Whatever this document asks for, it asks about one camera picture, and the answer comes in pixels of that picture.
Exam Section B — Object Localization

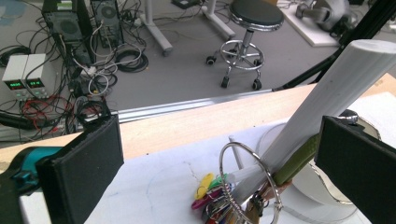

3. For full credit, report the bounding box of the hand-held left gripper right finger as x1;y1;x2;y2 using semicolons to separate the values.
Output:
314;115;396;224

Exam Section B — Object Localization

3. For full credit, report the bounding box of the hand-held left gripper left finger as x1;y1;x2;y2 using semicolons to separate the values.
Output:
35;115;125;224

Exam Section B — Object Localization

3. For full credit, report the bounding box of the green strap brown charm keychain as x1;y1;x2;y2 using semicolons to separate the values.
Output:
244;133;322;224

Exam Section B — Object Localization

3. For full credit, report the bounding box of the white key stand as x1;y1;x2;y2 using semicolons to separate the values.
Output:
227;39;396;224

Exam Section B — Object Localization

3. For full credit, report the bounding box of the key ring with colourful tags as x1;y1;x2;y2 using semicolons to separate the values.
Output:
191;141;285;224

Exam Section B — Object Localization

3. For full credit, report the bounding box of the grey bench power supply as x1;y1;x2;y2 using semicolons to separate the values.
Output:
1;54;30;101
23;52;59;98

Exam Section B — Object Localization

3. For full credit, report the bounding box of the large black computer tower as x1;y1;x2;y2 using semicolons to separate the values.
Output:
41;0;95;64

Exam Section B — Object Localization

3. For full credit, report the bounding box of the white platform board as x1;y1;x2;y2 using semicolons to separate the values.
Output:
276;0;344;48

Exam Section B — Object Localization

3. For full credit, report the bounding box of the small black computer tower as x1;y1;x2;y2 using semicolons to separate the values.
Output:
91;0;124;49

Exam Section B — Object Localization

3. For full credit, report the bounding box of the white desk leg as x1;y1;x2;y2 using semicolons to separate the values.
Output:
201;0;237;40
139;0;174;58

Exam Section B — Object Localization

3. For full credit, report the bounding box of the black round stool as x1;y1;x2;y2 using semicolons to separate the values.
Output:
205;0;285;91

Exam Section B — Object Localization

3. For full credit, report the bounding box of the flat black box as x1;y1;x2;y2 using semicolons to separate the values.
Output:
171;0;202;10

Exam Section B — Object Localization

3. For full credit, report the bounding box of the tangle of red black cables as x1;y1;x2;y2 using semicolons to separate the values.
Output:
0;91;114;143

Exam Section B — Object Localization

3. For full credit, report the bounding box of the coil of black cable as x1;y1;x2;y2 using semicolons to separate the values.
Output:
115;49;150;75

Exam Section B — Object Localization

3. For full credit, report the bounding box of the black frame strut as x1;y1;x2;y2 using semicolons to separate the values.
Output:
273;0;396;93

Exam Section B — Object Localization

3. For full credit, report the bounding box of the aluminium frame rail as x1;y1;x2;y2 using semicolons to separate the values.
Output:
110;89;276;124

